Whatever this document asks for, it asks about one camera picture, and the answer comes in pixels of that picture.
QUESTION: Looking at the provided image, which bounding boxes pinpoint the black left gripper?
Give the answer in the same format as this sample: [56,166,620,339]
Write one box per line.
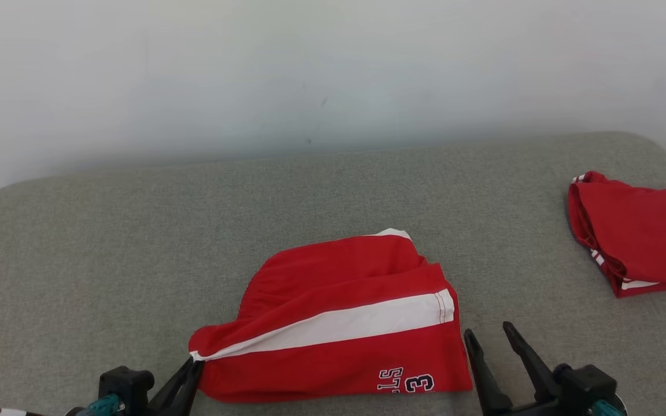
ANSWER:
[136,357,205,416]

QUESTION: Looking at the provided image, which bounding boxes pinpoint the grey fabric sofa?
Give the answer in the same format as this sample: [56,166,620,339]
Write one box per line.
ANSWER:
[0,132,666,416]

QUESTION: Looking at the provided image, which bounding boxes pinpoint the teal cable connector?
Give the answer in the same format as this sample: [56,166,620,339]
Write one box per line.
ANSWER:
[590,399,627,416]
[76,394,127,416]

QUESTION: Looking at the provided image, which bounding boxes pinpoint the red jersey with number 23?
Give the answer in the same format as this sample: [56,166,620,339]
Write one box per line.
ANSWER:
[567,171,666,298]

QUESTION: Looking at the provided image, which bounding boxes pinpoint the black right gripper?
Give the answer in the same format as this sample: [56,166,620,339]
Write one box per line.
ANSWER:
[464,321,565,416]

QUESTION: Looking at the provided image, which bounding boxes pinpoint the red shorts with white stripe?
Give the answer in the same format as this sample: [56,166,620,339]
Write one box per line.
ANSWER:
[188,228,472,403]

